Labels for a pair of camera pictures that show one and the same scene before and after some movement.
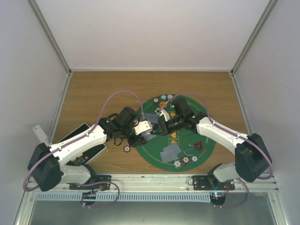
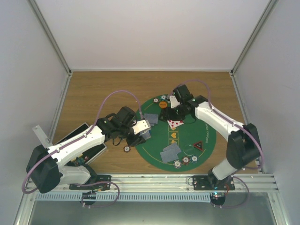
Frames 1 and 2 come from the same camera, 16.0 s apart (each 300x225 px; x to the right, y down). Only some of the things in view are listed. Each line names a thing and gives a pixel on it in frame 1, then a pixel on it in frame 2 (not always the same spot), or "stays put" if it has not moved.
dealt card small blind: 153,118 stays put
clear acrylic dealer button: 188,150 stays put
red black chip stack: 126,148 stays put
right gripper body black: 168,130 -> 179,115
